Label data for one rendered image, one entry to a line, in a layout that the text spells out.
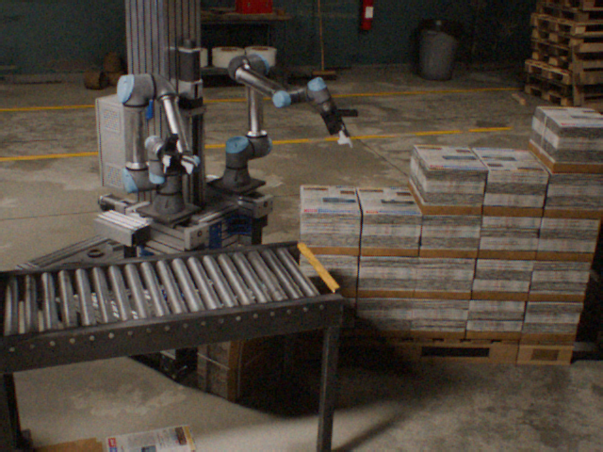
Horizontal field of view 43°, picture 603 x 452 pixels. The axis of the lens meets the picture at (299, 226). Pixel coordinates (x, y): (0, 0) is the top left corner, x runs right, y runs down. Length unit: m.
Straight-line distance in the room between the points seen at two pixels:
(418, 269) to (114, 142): 1.65
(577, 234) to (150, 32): 2.25
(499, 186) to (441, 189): 0.28
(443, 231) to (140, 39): 1.70
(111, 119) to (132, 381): 1.30
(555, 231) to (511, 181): 0.36
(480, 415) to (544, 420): 0.30
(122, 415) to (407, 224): 1.60
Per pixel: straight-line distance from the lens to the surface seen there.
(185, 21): 3.70
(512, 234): 3.82
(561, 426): 3.83
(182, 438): 3.47
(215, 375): 3.66
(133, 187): 3.50
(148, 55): 3.70
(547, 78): 10.03
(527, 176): 3.73
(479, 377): 4.03
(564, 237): 3.92
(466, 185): 3.67
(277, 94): 3.56
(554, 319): 4.12
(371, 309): 3.87
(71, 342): 2.73
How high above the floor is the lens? 2.19
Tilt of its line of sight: 23 degrees down
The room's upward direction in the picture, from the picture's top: 3 degrees clockwise
